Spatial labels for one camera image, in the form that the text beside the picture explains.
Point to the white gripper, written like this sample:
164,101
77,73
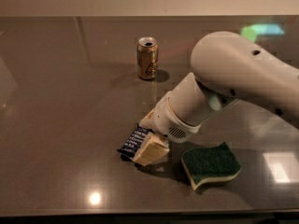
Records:
167,121

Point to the orange soda can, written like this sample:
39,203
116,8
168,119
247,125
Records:
147,58

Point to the blue rxbar blueberry wrapper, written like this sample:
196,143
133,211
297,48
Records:
134,142

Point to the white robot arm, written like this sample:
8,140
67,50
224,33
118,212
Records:
226,68

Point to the green and yellow sponge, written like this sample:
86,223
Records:
210,165

